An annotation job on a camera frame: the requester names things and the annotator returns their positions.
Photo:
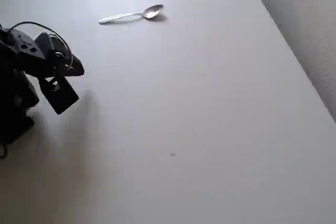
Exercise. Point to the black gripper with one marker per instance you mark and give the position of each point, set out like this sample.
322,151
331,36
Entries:
76,65

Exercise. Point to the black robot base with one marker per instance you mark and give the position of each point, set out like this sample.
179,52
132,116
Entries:
13,108

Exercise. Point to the silver metal spoon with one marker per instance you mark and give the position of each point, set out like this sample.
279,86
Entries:
153,11

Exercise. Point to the black camera box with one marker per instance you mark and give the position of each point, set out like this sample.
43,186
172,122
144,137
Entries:
61,95

